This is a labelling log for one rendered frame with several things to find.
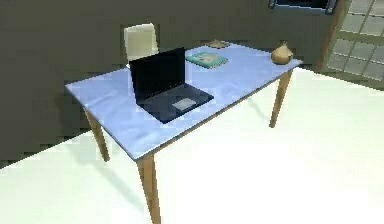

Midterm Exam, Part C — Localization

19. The black laptop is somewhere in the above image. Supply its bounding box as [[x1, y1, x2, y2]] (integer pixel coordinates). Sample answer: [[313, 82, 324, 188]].
[[128, 46, 215, 125]]

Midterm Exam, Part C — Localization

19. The teal book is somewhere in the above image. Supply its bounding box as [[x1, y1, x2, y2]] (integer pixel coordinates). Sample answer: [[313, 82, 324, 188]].
[[185, 51, 229, 70]]

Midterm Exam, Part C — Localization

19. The flat tan object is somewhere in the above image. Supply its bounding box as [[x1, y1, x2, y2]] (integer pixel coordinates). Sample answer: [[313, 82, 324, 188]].
[[206, 39, 231, 50]]

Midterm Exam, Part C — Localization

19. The blue-topped wooden table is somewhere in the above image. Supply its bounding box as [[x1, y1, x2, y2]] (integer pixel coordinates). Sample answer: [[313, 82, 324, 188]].
[[64, 41, 303, 224]]

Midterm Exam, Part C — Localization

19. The cream chair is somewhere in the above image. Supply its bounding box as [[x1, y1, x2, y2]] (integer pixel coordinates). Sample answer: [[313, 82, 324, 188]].
[[123, 22, 160, 69]]

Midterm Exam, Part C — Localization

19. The brown round vase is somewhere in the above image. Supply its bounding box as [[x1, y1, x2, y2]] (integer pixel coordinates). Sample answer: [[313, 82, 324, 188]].
[[270, 41, 295, 66]]

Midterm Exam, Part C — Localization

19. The dark framed picture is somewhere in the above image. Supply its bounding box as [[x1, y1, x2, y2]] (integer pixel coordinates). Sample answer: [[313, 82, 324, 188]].
[[268, 0, 338, 16]]

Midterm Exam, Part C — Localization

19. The wooden glass-paned door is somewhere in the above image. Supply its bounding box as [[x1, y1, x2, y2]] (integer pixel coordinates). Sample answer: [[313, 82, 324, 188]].
[[315, 0, 384, 90]]

